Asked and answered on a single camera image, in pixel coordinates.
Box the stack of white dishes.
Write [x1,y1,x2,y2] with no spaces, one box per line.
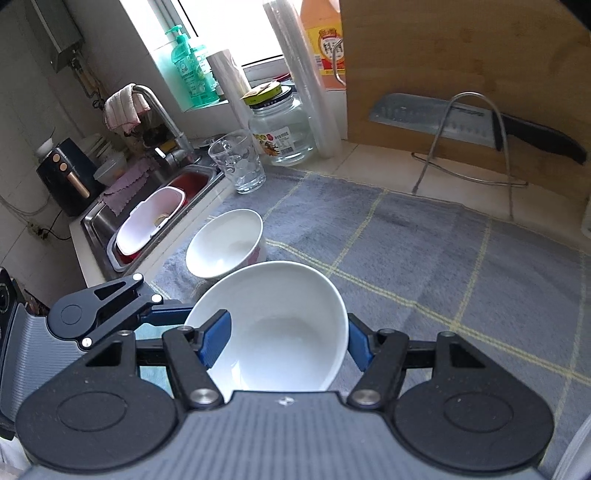
[87,133,115,160]

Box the clear plastic container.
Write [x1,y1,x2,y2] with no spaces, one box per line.
[93,152,128,186]

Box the teal cloth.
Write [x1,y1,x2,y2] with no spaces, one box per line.
[135,322,172,385]

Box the purple dishcloth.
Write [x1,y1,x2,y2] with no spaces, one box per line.
[102,159,160,216]

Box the orange liquid bottle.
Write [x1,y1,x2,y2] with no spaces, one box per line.
[300,0,347,91]

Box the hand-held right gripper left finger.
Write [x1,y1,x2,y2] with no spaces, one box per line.
[85,310,232,409]

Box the steel water heater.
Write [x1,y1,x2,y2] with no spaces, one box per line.
[25,0,86,73]

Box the window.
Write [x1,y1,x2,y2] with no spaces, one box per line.
[119,0,306,112]

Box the pink rag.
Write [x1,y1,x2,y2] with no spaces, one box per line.
[103,84,151,136]

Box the bamboo cutting board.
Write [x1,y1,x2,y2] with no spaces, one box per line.
[339,0,591,200]

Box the clear glass cup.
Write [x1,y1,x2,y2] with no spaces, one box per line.
[207,130,267,195]

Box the steel faucet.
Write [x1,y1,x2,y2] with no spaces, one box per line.
[131,84,195,169]

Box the green soap pump bottle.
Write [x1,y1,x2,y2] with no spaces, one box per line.
[165,25,221,110]

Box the grey checked cloth mat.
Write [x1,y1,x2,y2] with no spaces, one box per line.
[151,166,591,467]

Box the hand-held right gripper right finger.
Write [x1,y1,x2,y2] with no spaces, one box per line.
[347,314,503,409]

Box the white round bowl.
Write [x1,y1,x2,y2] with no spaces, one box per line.
[183,260,350,400]

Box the small plastic wrap roll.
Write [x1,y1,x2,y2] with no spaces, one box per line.
[205,48,253,136]

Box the metal wire rack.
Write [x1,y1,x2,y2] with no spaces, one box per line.
[412,91,530,222]

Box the white and pink basin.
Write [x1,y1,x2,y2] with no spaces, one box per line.
[115,186,186,255]

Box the red basin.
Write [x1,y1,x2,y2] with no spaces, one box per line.
[113,172,218,271]

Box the black air fryer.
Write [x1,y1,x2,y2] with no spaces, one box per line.
[35,137,105,218]

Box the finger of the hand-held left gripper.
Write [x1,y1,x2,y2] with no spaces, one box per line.
[47,272,193,352]

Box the white bowl with pink print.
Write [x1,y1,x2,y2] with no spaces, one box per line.
[185,209,268,280]

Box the steel sink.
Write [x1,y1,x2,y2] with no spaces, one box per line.
[80,157,232,281]

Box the glass jar with yellow lid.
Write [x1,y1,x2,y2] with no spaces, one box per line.
[243,82,317,167]

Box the black-handled cleaver knife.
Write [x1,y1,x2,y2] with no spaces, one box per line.
[368,93,588,166]

